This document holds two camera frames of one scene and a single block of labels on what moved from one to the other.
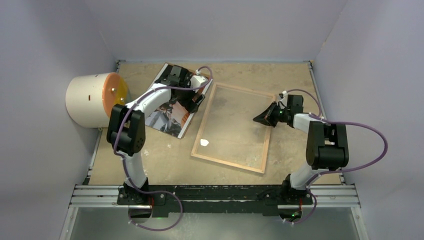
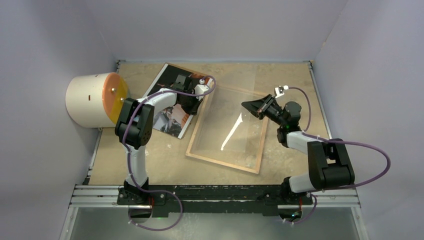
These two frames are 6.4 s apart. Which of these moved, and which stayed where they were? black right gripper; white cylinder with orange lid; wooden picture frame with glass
Moved: black right gripper
Stayed: wooden picture frame with glass; white cylinder with orange lid
